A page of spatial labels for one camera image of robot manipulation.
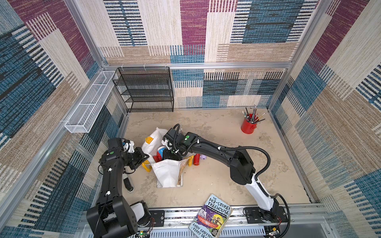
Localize red flashlight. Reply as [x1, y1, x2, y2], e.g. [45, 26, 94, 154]
[193, 154, 200, 166]
[153, 154, 162, 163]

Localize white tote bag yellow handles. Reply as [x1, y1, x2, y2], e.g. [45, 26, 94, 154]
[142, 128, 195, 188]

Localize blue flashlight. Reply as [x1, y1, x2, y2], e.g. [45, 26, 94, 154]
[157, 146, 167, 158]

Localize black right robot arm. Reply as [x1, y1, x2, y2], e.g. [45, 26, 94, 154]
[162, 124, 290, 223]

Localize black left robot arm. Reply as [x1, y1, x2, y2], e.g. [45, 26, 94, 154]
[86, 138, 152, 238]

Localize treehouse paperback book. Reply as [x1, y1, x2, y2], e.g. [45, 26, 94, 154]
[189, 194, 233, 238]

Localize red pencil cup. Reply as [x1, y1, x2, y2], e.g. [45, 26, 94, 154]
[241, 118, 257, 134]

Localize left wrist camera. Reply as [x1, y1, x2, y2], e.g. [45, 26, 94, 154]
[124, 140, 135, 153]

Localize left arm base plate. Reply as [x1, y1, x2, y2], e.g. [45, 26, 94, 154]
[148, 209, 165, 228]

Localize white wire mesh basket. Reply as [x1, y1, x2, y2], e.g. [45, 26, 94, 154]
[64, 71, 115, 133]

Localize black wire mesh shelf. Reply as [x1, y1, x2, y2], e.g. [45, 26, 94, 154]
[113, 67, 174, 113]

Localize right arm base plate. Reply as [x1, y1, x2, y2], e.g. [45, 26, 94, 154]
[243, 206, 289, 224]

